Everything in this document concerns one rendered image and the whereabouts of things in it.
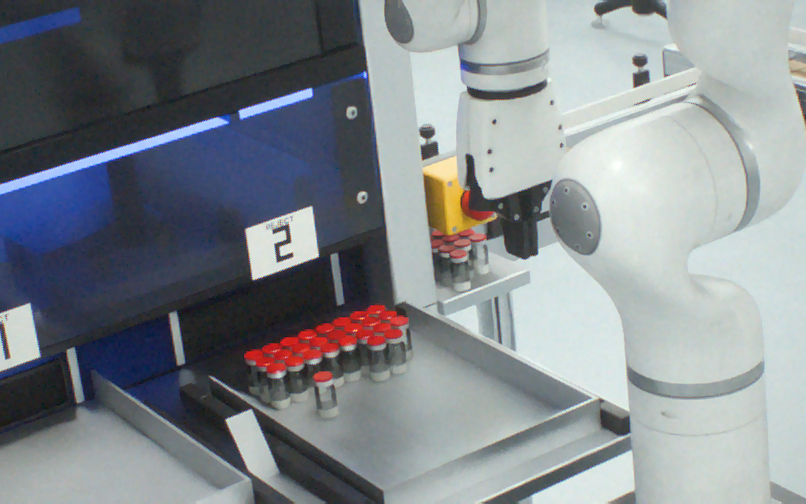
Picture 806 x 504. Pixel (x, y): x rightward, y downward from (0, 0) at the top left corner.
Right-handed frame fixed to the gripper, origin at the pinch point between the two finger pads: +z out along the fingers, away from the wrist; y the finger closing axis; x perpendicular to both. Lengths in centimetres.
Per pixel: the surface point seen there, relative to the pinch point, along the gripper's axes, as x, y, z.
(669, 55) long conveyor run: -73, -82, 18
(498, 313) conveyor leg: -49, -31, 35
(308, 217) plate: -34.5, 3.4, 6.5
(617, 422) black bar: 4.7, -6.3, 20.9
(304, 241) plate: -34.5, 4.3, 9.0
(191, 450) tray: -20.1, 28.4, 20.0
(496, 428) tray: -4.9, 1.7, 22.1
